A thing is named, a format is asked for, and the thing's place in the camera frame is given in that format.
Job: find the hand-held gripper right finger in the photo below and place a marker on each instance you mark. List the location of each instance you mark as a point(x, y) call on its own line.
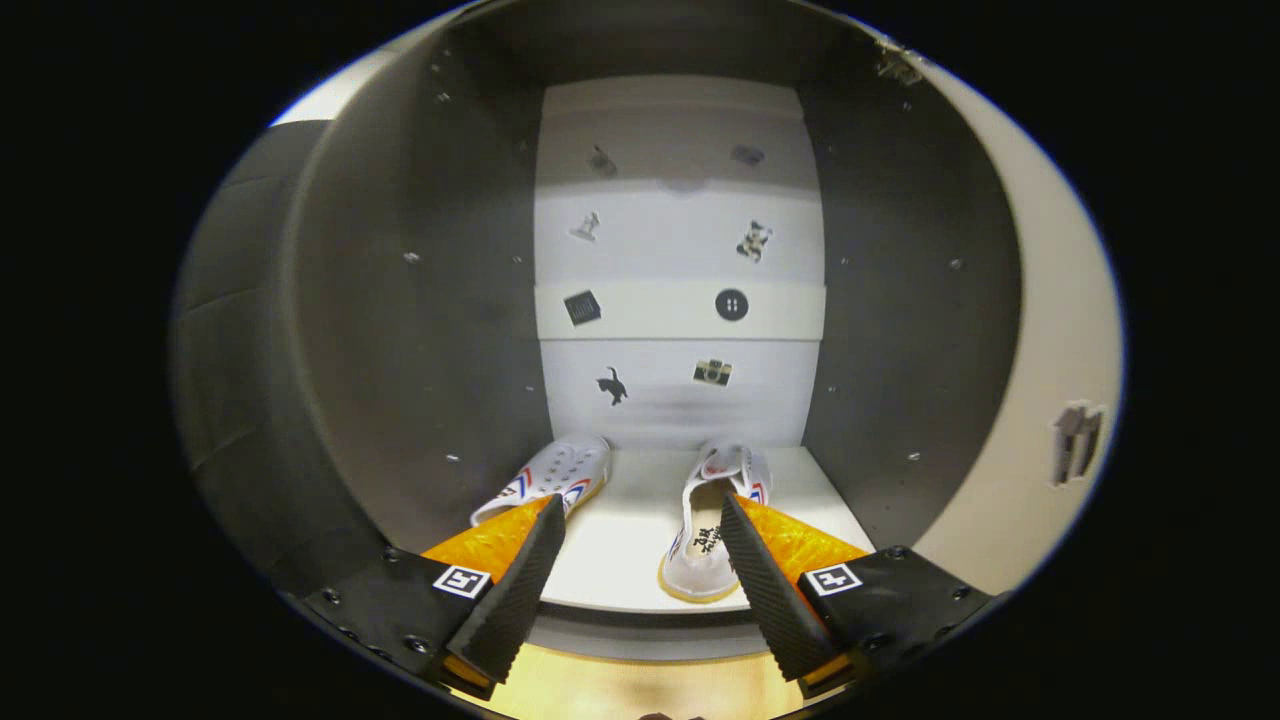
point(765, 600)

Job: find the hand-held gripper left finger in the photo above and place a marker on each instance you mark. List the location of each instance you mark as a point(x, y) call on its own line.
point(515, 590)

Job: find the white canvas shoe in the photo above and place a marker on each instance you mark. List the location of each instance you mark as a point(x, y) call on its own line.
point(560, 470)
point(700, 540)

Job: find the dark grey shoe cabinet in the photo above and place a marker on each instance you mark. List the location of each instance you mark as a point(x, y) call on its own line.
point(420, 300)

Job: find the black backdrop cloth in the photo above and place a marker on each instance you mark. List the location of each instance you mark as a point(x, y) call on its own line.
point(230, 300)

